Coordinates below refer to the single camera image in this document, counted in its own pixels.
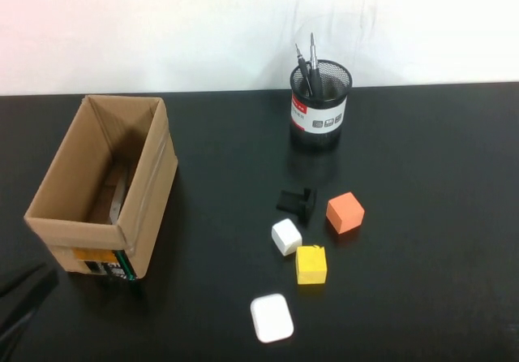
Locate red-handled scissors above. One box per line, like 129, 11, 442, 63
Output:
108, 175, 129, 225

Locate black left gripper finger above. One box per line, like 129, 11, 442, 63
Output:
0, 261, 47, 296
0, 269, 60, 331

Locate orange foam block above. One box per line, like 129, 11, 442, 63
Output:
325, 192, 366, 236

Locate white foam block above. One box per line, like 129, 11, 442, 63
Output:
271, 218, 303, 257

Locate white earbud case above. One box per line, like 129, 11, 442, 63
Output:
249, 293, 295, 344

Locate thin black screwdriver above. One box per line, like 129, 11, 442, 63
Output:
294, 43, 315, 97

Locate black plastic bracket part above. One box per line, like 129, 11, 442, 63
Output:
276, 187, 318, 225

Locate black mesh pen holder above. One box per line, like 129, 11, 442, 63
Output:
289, 59, 354, 151

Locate yellow foam block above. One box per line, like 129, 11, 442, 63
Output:
294, 245, 328, 286

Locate open brown cardboard box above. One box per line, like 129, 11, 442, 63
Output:
23, 95, 179, 284

